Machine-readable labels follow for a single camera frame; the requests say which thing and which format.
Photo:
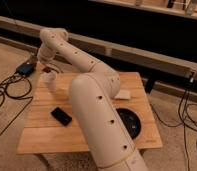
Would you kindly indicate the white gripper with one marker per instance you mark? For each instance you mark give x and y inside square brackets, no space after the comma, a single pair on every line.
[45,58]

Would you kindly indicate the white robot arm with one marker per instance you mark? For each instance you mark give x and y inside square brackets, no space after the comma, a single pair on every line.
[91,94]

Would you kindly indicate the white ceramic cup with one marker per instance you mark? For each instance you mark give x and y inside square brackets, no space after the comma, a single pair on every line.
[49,79]

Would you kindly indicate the black power adapter box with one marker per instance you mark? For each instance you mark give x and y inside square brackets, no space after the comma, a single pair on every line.
[25,69]

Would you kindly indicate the black smartphone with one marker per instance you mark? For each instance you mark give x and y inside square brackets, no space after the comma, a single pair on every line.
[61,116]

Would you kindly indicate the wooden table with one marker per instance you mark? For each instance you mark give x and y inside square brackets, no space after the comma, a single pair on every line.
[42,133]

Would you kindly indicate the white sponge block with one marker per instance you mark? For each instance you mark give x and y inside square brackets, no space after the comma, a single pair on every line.
[123,95]

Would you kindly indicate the black round bowl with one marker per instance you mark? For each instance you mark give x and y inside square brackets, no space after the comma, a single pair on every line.
[131,121]

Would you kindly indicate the long wooden rail beam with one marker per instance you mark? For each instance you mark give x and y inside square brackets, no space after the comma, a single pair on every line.
[167,64]

